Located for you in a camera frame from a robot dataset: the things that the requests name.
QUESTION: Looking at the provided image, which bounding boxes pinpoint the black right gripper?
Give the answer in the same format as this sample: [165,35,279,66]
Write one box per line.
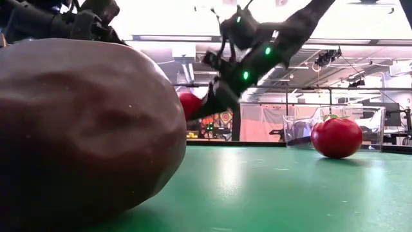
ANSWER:
[192,53,258,121]

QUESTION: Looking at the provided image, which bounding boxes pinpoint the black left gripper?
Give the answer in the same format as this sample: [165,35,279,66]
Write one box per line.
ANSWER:
[69,0,129,46]

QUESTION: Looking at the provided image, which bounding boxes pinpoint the red tomato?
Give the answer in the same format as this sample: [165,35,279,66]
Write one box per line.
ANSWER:
[178,92,207,122]
[310,114,364,159]

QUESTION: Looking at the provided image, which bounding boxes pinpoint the black pillar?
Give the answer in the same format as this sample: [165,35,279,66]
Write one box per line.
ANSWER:
[232,104,241,142]

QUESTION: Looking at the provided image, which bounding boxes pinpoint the black device green light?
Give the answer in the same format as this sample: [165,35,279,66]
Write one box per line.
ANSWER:
[203,124,232,135]

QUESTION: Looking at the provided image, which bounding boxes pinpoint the pink white curtain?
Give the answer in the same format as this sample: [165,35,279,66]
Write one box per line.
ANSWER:
[240,104,287,142]

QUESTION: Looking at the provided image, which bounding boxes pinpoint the long ceiling light bar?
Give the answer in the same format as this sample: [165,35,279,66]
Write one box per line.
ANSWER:
[131,34,412,46]

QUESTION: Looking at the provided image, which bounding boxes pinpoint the white ceiling box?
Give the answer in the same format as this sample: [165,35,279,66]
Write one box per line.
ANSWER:
[171,43,196,59]

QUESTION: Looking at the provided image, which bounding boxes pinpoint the clear plastic basket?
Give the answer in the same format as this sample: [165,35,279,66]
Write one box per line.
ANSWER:
[282,105,386,152]

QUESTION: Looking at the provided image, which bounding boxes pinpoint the white ceiling ducts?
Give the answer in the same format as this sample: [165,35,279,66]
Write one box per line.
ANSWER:
[247,44,339,101]

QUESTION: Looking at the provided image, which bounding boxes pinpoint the green table mat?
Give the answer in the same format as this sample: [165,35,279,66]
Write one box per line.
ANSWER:
[80,145,412,232]

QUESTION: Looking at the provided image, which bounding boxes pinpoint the black background monitor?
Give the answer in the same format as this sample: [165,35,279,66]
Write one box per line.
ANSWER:
[362,101,402,128]

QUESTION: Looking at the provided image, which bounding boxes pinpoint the colourful patterned wall hanging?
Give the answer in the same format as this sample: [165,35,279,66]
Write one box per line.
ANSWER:
[201,108,234,142]

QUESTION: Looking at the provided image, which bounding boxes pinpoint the black table frame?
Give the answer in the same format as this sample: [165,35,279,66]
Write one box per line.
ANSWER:
[185,138,412,155]

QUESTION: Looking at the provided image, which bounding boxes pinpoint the black overhead rail frame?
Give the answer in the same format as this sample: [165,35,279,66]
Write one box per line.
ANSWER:
[173,82,412,142]

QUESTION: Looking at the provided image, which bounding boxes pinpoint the black hanging camera rig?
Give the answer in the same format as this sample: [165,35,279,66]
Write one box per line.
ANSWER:
[314,46,342,68]

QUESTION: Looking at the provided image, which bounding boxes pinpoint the white wall air unit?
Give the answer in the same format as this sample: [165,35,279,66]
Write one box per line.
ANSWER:
[388,60,412,77]

